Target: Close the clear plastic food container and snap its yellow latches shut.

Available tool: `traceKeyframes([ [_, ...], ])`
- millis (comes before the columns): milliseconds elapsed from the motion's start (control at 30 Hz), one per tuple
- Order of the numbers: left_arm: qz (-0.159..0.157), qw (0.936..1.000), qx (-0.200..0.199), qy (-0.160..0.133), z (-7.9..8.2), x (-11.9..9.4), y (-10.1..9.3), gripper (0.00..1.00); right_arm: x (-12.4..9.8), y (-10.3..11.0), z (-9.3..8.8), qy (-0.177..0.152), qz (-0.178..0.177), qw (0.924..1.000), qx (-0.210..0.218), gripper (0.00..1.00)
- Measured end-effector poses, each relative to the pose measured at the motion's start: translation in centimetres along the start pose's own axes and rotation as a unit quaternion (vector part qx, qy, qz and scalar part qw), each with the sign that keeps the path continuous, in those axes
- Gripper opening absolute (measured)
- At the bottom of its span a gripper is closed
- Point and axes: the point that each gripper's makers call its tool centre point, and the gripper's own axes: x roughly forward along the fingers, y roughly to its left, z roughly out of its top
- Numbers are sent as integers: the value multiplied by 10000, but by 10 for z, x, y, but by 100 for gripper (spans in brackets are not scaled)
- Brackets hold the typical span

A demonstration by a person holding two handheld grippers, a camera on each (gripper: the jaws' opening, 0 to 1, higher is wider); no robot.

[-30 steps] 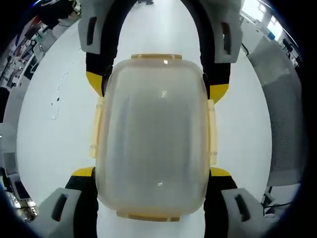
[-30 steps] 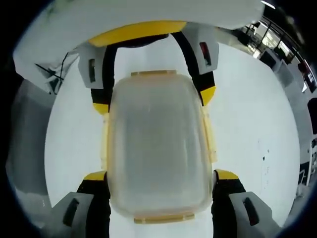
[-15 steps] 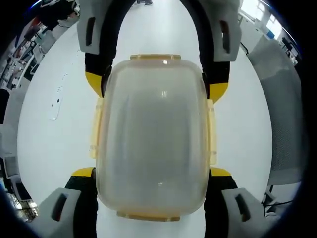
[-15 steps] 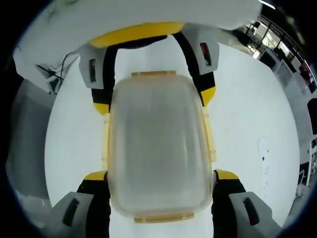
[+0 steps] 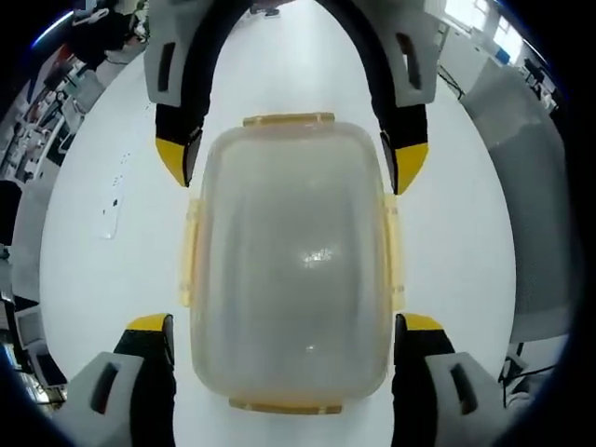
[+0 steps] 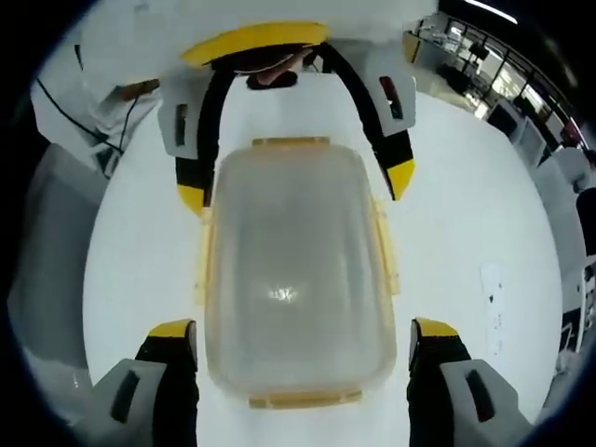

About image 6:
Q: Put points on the person's left hand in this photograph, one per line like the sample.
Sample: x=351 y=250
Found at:
x=279 y=70

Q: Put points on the yellow cabinet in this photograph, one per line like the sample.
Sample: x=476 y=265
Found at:
x=410 y=46

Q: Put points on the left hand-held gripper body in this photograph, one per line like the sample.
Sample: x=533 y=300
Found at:
x=261 y=37

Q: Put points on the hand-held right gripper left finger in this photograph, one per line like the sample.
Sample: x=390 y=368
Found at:
x=153 y=396

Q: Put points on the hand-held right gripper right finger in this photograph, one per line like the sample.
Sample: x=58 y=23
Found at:
x=442 y=396

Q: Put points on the clear container with yellow buckles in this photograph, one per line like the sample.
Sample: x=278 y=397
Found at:
x=298 y=261

